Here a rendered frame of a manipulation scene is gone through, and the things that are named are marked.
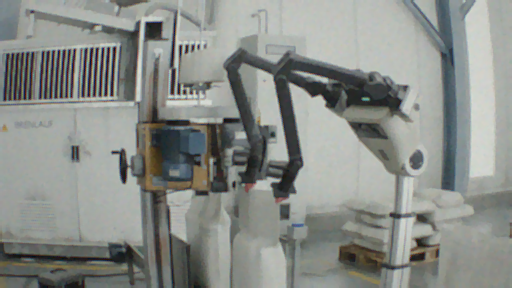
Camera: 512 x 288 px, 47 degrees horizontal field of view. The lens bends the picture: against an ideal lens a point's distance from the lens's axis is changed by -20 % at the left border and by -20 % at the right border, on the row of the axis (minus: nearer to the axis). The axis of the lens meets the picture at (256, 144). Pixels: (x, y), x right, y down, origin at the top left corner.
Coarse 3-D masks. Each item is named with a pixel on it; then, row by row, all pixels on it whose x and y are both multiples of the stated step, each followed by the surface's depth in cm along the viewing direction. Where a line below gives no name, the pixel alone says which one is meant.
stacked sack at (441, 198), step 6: (414, 192) 664; (420, 192) 658; (426, 192) 655; (432, 192) 654; (438, 192) 645; (444, 192) 641; (450, 192) 639; (432, 198) 631; (438, 198) 623; (444, 198) 625; (450, 198) 628; (456, 198) 631; (462, 198) 635; (438, 204) 620; (444, 204) 623; (450, 204) 626; (456, 204) 631
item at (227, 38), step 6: (222, 30) 663; (228, 30) 665; (234, 30) 670; (216, 36) 663; (222, 36) 663; (228, 36) 665; (234, 36) 671; (216, 42) 664; (222, 42) 664; (228, 42) 666; (234, 42) 672; (216, 48) 664; (222, 48) 664; (228, 48) 667; (234, 48) 673; (228, 54) 668
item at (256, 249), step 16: (240, 192) 349; (256, 192) 335; (272, 192) 323; (240, 208) 349; (256, 208) 320; (272, 208) 311; (240, 224) 350; (256, 224) 320; (272, 224) 311; (240, 240) 330; (256, 240) 317; (272, 240) 311; (240, 256) 325; (256, 256) 313; (272, 256) 312; (240, 272) 324; (256, 272) 312; (272, 272) 311
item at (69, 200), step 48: (0, 48) 547; (48, 48) 570; (96, 48) 596; (192, 48) 632; (0, 96) 558; (48, 96) 577; (96, 96) 592; (192, 96) 627; (0, 144) 554; (48, 144) 575; (96, 144) 594; (0, 192) 556; (48, 192) 577; (96, 192) 595; (48, 240) 577; (96, 240) 596
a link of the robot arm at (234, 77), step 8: (232, 64) 314; (232, 72) 314; (232, 80) 318; (240, 80) 319; (232, 88) 320; (240, 88) 320; (240, 96) 321; (240, 104) 323; (248, 104) 323; (240, 112) 324; (248, 112) 324; (248, 120) 326; (248, 128) 327; (256, 128) 327; (248, 136) 327; (256, 136) 328
